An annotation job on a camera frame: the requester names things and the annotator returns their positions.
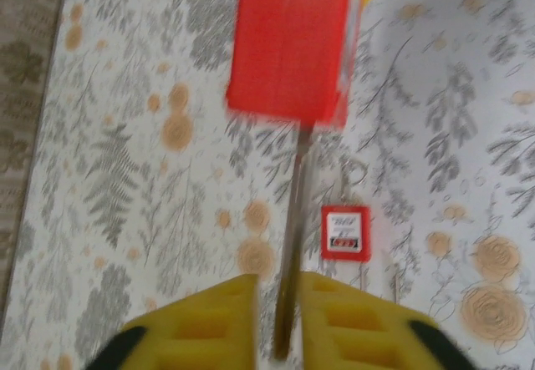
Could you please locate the red padlock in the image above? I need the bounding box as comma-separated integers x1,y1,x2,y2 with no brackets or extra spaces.
319,204,401,304
224,0,368,362

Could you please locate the floral tablecloth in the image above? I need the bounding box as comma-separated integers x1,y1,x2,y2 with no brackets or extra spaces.
2,0,535,370

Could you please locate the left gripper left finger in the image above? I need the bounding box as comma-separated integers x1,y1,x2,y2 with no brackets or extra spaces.
85,273,260,370

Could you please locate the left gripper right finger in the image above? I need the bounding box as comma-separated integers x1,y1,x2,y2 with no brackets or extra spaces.
300,272,482,370

